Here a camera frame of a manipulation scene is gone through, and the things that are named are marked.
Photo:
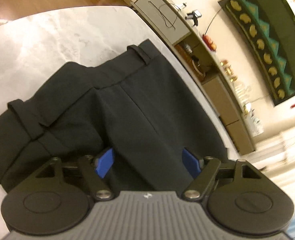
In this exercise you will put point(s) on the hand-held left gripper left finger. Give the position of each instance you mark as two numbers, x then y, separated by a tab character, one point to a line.
105	162

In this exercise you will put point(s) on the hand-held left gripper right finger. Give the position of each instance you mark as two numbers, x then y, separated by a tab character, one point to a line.
191	162

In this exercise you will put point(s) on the black pants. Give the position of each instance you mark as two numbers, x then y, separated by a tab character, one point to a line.
137	110

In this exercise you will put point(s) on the white organiser box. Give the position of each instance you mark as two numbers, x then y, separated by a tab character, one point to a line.
254	125

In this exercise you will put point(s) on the gold tissue box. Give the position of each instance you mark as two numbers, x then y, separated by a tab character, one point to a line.
247	108

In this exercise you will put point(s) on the white standing air conditioner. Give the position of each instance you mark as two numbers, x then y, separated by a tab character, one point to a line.
270	152

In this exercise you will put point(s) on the tray of clear glasses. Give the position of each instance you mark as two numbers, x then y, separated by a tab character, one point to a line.
242	92

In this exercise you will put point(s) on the small gold jar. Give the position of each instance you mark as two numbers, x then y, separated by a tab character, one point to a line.
233	78
224	63

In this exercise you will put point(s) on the gold ornament bowl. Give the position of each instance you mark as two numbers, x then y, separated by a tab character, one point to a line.
228	70

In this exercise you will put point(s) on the brown storage box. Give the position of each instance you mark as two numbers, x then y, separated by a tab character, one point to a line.
185	60

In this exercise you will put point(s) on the grey round device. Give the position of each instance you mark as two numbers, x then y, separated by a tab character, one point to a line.
188	48

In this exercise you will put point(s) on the plate of fruit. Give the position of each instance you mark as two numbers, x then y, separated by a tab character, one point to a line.
208	41

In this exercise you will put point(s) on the long television cabinet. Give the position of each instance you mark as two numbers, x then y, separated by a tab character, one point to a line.
180	22

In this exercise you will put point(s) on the black device with screen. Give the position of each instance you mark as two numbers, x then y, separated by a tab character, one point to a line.
195	15

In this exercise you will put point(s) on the white power strip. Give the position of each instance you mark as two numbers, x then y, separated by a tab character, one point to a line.
181	5

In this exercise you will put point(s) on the wall-mounted television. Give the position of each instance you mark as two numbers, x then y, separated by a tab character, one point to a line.
275	35

